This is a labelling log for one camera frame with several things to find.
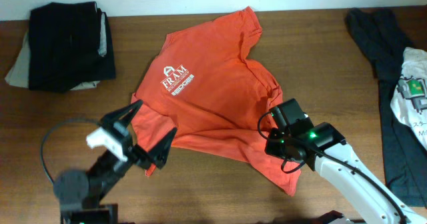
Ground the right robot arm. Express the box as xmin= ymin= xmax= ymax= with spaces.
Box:
xmin=266 ymin=123 xmax=426 ymax=224

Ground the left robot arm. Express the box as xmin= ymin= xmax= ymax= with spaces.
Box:
xmin=53 ymin=101 xmax=177 ymax=224

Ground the white printed t-shirt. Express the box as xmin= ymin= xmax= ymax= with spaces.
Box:
xmin=390 ymin=47 xmax=426 ymax=149

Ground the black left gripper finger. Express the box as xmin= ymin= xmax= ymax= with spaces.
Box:
xmin=148 ymin=127 xmax=177 ymax=169
xmin=100 ymin=100 xmax=143 ymax=128

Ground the orange red t-shirt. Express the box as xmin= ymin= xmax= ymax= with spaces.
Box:
xmin=131 ymin=8 xmax=300 ymax=195

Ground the folded black garment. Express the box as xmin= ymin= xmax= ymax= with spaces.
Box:
xmin=27 ymin=1 xmax=117 ymax=94

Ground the folded grey garment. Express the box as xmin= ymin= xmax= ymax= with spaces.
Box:
xmin=4 ymin=3 xmax=108 ymax=91

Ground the dark grey garment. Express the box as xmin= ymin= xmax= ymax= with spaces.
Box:
xmin=345 ymin=8 xmax=426 ymax=207

